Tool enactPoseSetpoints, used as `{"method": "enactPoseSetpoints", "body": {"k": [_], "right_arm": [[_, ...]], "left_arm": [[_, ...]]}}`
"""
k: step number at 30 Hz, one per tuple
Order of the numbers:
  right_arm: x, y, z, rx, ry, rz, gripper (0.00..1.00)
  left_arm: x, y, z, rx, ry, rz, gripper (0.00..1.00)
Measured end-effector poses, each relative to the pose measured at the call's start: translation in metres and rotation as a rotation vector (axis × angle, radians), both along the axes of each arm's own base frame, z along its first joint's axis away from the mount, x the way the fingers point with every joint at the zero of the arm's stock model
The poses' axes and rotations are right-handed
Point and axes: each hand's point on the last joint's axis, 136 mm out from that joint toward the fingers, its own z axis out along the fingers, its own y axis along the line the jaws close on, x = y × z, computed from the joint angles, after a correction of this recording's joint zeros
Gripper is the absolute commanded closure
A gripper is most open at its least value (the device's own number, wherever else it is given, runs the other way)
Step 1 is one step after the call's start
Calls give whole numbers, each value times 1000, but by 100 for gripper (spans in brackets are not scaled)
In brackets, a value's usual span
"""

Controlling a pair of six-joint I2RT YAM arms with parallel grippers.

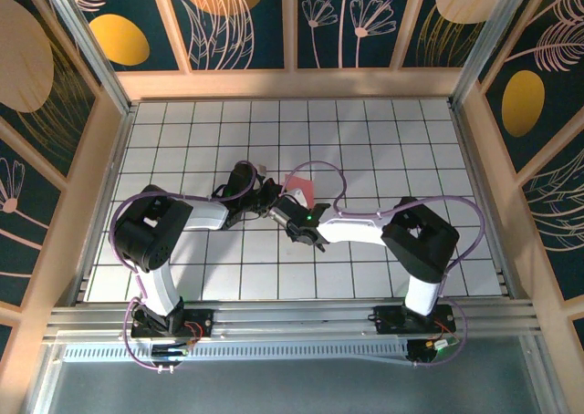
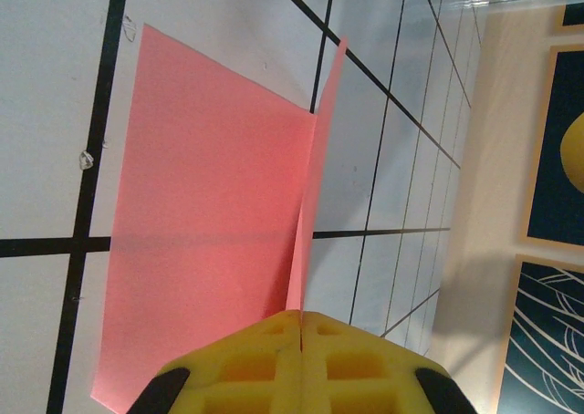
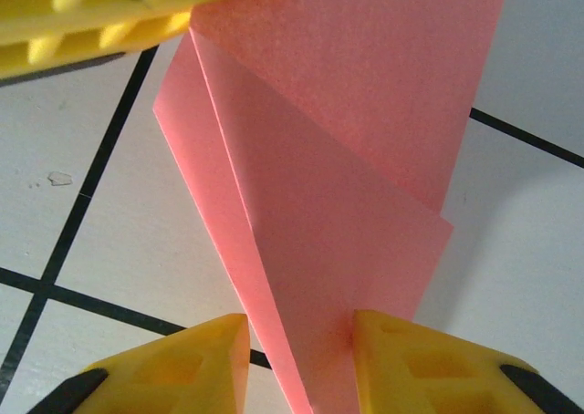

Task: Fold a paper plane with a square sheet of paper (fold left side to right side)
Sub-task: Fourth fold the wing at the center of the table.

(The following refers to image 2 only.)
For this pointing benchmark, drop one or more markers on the pink square paper sheet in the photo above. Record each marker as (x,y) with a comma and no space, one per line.
(205,204)

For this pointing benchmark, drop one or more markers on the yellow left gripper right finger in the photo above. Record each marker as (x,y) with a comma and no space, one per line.
(360,382)

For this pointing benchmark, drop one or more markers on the orange oval white fern panel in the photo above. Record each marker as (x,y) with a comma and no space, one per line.
(554,136)

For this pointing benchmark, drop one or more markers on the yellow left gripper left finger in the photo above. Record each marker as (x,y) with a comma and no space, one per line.
(246,382)

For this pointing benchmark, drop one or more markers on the clear tape scrap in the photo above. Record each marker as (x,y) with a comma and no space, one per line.
(85,159)
(130,28)

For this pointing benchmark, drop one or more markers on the white leaves wall panel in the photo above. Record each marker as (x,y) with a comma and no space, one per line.
(547,341)

